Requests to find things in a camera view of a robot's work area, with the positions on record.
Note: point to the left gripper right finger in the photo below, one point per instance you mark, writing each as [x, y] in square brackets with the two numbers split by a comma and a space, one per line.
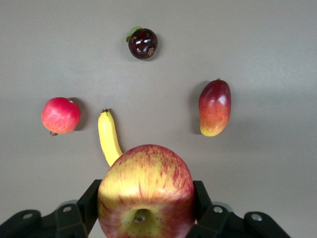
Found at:
[218, 223]

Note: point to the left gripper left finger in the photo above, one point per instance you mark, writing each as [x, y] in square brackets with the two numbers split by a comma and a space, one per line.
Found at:
[67, 223]

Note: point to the red yellow apple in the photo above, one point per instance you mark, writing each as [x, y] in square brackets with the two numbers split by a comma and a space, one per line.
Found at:
[146, 188]

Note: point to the yellow banana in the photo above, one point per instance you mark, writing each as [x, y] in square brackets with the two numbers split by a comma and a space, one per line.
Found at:
[107, 134]

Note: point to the red pomegranate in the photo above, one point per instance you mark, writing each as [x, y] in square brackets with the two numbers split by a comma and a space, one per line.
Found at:
[60, 115]

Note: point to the red yellow mango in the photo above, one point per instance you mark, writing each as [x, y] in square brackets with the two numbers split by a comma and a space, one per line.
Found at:
[215, 109]

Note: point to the table cover sheet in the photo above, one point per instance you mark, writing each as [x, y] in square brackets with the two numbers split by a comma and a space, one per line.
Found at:
[260, 49]

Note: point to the dark purple mangosteen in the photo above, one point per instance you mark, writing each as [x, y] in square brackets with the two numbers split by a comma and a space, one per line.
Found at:
[142, 43]

